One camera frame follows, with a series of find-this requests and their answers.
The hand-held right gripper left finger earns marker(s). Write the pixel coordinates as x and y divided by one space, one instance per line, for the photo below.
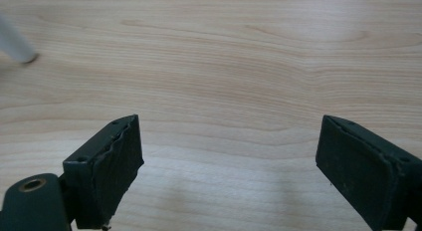
106 171

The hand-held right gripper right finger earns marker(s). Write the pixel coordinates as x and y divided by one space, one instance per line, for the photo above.
365 178

